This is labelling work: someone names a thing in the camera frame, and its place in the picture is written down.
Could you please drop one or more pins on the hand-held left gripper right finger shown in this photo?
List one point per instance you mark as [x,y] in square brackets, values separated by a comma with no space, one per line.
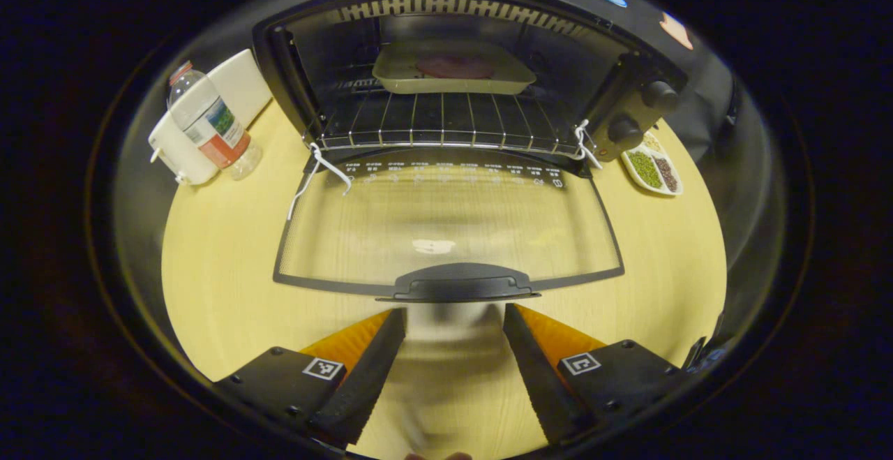
[537,383]

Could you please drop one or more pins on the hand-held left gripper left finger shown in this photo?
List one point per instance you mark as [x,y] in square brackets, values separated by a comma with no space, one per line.
[370,390]

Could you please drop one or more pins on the black electric oven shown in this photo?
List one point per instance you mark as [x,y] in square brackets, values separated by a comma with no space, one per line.
[631,97]

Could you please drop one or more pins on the cream square plate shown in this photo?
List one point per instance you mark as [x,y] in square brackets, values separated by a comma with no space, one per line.
[446,85]

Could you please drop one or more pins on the pink round food slice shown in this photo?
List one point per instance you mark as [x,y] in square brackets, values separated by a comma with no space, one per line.
[453,67]

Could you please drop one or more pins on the metal oven rack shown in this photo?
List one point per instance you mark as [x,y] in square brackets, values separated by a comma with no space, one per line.
[418,144]

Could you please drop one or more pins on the white divided dish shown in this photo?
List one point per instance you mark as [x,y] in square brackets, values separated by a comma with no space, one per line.
[678,190]

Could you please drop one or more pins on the dark red beans pile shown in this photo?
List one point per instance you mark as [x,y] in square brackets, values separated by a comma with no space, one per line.
[667,174]

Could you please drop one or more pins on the green mung beans pile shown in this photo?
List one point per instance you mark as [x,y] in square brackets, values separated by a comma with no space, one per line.
[644,169]

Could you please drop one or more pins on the yellow soybeans pile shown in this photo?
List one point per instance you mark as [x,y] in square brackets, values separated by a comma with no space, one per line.
[652,144]

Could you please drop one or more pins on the clear water bottle red label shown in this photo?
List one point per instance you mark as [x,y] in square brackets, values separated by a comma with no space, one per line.
[209,128]

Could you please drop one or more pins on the white plastic container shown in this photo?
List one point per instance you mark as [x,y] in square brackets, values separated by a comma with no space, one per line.
[241,83]

